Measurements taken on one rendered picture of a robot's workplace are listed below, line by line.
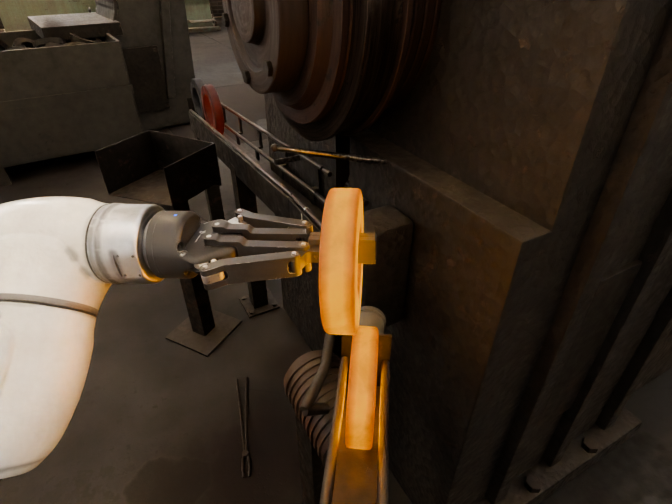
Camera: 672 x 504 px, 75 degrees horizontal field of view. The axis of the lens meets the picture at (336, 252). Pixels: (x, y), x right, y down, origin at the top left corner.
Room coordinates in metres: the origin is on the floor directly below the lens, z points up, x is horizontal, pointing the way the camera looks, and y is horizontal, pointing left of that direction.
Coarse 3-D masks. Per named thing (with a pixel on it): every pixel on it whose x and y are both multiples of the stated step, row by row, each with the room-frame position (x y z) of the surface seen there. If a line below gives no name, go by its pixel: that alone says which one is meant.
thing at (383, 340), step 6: (342, 336) 0.46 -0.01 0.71; (348, 336) 0.46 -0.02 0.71; (378, 336) 0.45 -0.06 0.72; (384, 336) 0.45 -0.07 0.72; (390, 336) 0.45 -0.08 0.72; (342, 342) 0.46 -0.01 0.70; (348, 342) 0.46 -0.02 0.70; (378, 342) 0.45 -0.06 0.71; (384, 342) 0.45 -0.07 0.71; (390, 342) 0.45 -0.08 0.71; (342, 348) 0.46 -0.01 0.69; (348, 348) 0.46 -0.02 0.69; (378, 348) 0.45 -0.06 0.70; (384, 348) 0.45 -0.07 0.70; (390, 348) 0.45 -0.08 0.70; (342, 354) 0.46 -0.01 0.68; (348, 354) 0.45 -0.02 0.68; (378, 354) 0.45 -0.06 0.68; (384, 354) 0.45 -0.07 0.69; (378, 360) 0.45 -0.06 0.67; (348, 366) 0.45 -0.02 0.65; (378, 366) 0.45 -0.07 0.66; (348, 372) 0.45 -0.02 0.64; (378, 372) 0.45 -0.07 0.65; (348, 378) 0.45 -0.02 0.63; (378, 378) 0.44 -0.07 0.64; (378, 384) 0.44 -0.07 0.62
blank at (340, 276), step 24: (336, 192) 0.39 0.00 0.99; (360, 192) 0.40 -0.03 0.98; (336, 216) 0.35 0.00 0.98; (360, 216) 0.40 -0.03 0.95; (336, 240) 0.33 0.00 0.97; (336, 264) 0.32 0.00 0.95; (360, 264) 0.40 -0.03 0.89; (336, 288) 0.31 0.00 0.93; (360, 288) 0.39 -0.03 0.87; (336, 312) 0.30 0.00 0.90
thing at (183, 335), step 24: (120, 144) 1.24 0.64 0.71; (144, 144) 1.32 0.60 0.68; (168, 144) 1.31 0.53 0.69; (192, 144) 1.27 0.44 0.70; (120, 168) 1.22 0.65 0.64; (144, 168) 1.30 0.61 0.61; (168, 168) 1.06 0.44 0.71; (192, 168) 1.14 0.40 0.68; (216, 168) 1.22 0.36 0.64; (120, 192) 1.17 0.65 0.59; (144, 192) 1.16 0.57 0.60; (168, 192) 1.15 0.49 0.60; (192, 192) 1.12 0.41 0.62; (192, 288) 1.15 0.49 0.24; (192, 312) 1.17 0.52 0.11; (216, 312) 1.28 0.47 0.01; (168, 336) 1.15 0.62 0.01; (192, 336) 1.15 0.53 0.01; (216, 336) 1.15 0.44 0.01
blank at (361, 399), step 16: (368, 336) 0.39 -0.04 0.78; (352, 352) 0.36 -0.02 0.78; (368, 352) 0.36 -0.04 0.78; (352, 368) 0.35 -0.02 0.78; (368, 368) 0.34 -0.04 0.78; (352, 384) 0.33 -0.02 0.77; (368, 384) 0.33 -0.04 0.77; (352, 400) 0.32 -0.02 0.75; (368, 400) 0.32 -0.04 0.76; (352, 416) 0.31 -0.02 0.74; (368, 416) 0.31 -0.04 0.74; (352, 432) 0.30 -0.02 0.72; (368, 432) 0.30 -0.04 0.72; (352, 448) 0.31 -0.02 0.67; (368, 448) 0.30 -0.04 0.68
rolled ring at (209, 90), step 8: (208, 88) 1.63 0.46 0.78; (208, 96) 1.61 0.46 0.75; (216, 96) 1.60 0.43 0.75; (208, 104) 1.71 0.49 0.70; (216, 104) 1.58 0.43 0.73; (208, 112) 1.70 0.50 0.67; (216, 112) 1.57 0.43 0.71; (208, 120) 1.69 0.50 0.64; (216, 120) 1.57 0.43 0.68; (216, 128) 1.58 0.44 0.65
